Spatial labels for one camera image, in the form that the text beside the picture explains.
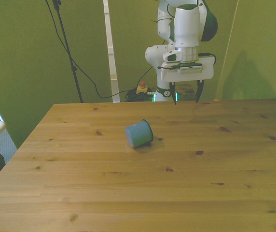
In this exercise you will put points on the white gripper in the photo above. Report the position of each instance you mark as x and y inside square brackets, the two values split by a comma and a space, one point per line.
[188, 72]

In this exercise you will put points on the yellow emergency stop button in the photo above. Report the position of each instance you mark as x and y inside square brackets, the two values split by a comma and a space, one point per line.
[142, 89]

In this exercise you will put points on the white vertical door frame strip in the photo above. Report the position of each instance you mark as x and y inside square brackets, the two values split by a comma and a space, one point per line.
[110, 48]

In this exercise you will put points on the black tripod stand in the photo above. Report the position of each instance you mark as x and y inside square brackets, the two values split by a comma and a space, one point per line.
[66, 46]

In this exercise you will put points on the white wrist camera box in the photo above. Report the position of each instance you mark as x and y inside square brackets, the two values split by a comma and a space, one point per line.
[173, 56]

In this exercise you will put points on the blue enamel mug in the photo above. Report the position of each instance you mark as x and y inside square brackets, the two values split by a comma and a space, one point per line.
[139, 134]

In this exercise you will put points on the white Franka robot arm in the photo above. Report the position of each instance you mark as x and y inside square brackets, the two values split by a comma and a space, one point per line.
[186, 24]

